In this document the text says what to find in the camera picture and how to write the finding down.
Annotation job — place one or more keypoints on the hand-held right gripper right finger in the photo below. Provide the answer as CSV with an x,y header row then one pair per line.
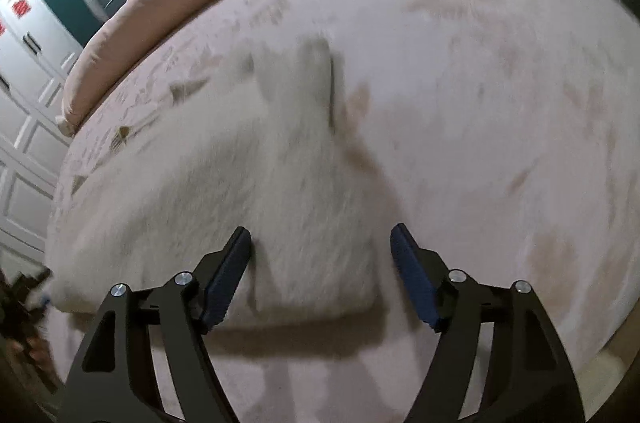
x,y
412,278

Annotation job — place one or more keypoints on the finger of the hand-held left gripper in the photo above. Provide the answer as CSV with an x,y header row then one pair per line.
x,y
39,288

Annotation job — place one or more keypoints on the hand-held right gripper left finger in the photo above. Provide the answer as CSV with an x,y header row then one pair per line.
x,y
227,278

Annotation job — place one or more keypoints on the cream sweater with black hearts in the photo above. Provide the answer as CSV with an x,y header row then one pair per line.
x,y
225,203

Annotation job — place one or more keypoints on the white panelled wardrobe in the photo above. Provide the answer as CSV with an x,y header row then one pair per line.
x,y
30,128

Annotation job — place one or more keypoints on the pink butterfly print blanket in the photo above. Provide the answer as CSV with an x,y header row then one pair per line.
x,y
500,128

